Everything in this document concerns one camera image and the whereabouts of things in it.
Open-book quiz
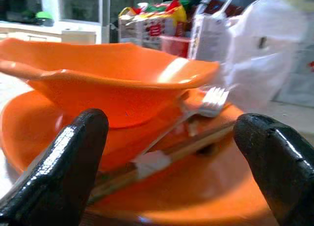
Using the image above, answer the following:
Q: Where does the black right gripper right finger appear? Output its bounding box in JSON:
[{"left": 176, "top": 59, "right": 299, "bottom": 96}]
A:
[{"left": 232, "top": 113, "right": 314, "bottom": 226}]

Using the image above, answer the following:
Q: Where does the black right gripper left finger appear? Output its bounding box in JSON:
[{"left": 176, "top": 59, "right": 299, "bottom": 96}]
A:
[{"left": 0, "top": 108, "right": 109, "bottom": 226}]

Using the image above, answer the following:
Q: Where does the orange square-rimmed bowl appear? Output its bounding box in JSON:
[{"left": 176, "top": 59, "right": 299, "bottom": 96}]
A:
[{"left": 0, "top": 38, "right": 221, "bottom": 129}]

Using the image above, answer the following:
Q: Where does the brown wooden chopstick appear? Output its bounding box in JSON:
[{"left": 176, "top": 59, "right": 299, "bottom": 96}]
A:
[
  {"left": 93, "top": 121, "right": 236, "bottom": 187},
  {"left": 88, "top": 127, "right": 236, "bottom": 204}
]

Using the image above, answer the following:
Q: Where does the white box with red label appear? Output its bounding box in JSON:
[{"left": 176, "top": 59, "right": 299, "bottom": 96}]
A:
[{"left": 276, "top": 45, "right": 314, "bottom": 108}]

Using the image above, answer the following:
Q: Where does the orange plate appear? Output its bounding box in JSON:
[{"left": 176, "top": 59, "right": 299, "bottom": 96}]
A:
[{"left": 0, "top": 88, "right": 280, "bottom": 226}]

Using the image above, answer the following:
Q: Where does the silver metal fork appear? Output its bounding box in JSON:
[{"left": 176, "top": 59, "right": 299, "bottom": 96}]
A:
[{"left": 139, "top": 86, "right": 231, "bottom": 156}]

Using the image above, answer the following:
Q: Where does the white paper chopstick band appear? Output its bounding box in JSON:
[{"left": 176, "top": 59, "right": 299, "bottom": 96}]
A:
[{"left": 131, "top": 149, "right": 173, "bottom": 180}]

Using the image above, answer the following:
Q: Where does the white plastic bag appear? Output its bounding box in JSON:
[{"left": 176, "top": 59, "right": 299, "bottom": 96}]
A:
[{"left": 215, "top": 0, "right": 310, "bottom": 113}]

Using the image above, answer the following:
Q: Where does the white low cabinet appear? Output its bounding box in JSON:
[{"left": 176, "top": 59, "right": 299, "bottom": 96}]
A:
[{"left": 0, "top": 21, "right": 103, "bottom": 45}]

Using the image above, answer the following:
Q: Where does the green cap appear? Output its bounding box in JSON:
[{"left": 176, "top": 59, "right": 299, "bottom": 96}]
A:
[{"left": 35, "top": 11, "right": 54, "bottom": 27}]

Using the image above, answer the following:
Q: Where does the white printed carton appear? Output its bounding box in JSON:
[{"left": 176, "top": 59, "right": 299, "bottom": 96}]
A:
[{"left": 188, "top": 13, "right": 236, "bottom": 62}]

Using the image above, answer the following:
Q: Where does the red plastic container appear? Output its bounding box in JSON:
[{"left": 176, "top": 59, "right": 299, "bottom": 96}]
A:
[{"left": 159, "top": 35, "right": 192, "bottom": 58}]

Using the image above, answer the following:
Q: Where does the black appliance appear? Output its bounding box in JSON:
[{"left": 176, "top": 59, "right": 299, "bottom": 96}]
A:
[{"left": 0, "top": 0, "right": 43, "bottom": 25}]

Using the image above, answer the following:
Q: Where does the colourful snack bag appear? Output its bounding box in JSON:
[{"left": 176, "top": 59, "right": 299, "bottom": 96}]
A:
[{"left": 118, "top": 0, "right": 191, "bottom": 51}]

